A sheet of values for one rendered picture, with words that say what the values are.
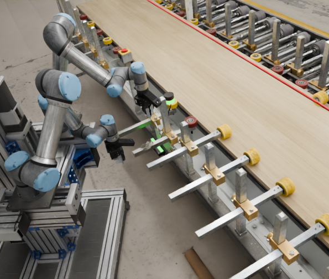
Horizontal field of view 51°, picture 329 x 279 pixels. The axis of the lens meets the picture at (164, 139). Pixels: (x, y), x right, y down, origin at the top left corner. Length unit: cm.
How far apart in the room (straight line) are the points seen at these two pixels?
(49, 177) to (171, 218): 142
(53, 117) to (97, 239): 124
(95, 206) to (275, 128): 146
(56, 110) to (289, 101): 143
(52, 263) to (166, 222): 88
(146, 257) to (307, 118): 146
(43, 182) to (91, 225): 113
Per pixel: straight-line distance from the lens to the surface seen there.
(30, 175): 164
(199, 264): 251
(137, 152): 212
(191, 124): 217
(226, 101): 234
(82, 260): 255
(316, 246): 179
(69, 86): 157
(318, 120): 222
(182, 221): 280
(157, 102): 198
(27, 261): 270
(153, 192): 301
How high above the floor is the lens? 229
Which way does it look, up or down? 41 degrees down
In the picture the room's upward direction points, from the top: 11 degrees counter-clockwise
